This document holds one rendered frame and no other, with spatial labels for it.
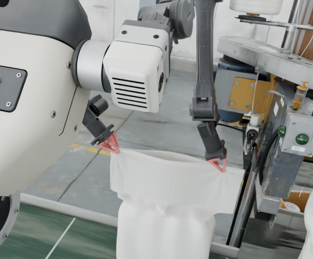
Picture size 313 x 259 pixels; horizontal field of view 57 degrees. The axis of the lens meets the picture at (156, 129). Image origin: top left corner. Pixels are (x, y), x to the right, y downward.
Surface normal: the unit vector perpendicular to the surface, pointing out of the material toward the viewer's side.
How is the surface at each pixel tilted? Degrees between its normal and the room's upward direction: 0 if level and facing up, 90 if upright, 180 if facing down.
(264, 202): 90
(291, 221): 90
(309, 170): 90
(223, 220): 0
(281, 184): 90
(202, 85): 72
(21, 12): 50
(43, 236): 0
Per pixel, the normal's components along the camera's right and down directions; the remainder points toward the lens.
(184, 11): 0.91, 0.02
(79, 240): 0.09, -0.89
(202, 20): -0.40, 0.07
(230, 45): -0.91, 0.12
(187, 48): -0.24, 0.42
